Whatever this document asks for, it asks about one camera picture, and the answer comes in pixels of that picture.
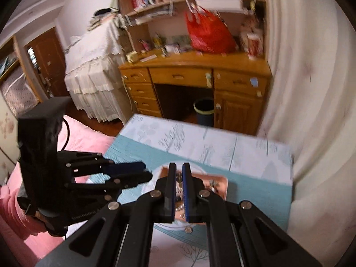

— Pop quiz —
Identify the wooden framed cabinet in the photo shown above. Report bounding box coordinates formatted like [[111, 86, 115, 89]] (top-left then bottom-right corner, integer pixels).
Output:
[[0, 37, 43, 119]]

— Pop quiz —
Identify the red printed paper cup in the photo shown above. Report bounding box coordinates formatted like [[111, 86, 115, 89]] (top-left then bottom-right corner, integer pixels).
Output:
[[247, 33, 264, 59]]

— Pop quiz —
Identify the red plastic bag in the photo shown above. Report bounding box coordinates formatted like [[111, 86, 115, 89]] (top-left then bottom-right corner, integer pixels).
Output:
[[185, 7, 237, 54]]

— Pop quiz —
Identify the wooden door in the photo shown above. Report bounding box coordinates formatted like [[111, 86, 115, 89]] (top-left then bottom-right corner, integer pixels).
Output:
[[24, 28, 71, 104]]

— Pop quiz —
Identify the wooden bookshelf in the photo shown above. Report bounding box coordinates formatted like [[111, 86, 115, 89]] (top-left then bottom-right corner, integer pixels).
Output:
[[114, 0, 268, 52]]

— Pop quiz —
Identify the white lace furniture cover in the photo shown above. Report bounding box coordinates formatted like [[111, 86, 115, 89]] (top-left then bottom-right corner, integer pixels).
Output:
[[64, 17, 132, 123]]

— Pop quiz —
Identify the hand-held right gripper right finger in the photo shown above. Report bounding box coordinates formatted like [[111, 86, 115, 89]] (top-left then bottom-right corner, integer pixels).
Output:
[[182, 162, 324, 267]]

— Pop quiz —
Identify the white leaf-print curtain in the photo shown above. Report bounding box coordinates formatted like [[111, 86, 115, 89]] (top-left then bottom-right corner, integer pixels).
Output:
[[257, 0, 356, 256]]

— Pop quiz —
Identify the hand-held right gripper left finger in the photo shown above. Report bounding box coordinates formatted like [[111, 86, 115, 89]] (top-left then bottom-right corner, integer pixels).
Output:
[[35, 163, 178, 267]]

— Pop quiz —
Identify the tree-printed tablecloth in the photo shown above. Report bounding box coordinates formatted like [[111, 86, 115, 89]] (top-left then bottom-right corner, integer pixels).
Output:
[[103, 114, 294, 267]]

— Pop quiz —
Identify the black cable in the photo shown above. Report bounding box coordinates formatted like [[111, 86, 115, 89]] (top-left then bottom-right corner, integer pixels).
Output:
[[57, 117, 71, 152]]

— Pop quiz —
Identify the pink blanket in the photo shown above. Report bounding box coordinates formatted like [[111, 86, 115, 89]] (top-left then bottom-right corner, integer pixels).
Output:
[[0, 115, 118, 260]]

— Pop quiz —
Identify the pink plastic tray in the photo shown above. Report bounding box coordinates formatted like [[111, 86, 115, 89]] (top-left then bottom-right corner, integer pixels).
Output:
[[158, 167, 229, 224]]

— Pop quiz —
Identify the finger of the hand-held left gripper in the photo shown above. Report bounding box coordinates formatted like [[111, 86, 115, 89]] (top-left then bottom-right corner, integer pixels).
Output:
[[65, 172, 153, 201], [65, 152, 146, 178]]

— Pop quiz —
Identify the wooden desk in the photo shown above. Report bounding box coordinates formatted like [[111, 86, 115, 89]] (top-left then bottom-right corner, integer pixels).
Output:
[[119, 51, 272, 136]]

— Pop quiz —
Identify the white pearl bracelet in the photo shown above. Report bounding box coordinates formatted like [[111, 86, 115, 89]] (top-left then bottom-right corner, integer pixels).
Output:
[[175, 200, 186, 219]]

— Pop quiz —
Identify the dark waste bin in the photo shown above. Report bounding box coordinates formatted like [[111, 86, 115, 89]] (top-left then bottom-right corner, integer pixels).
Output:
[[193, 97, 215, 126]]

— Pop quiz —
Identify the dark hat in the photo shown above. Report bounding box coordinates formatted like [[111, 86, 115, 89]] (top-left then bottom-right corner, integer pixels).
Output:
[[94, 8, 118, 16]]

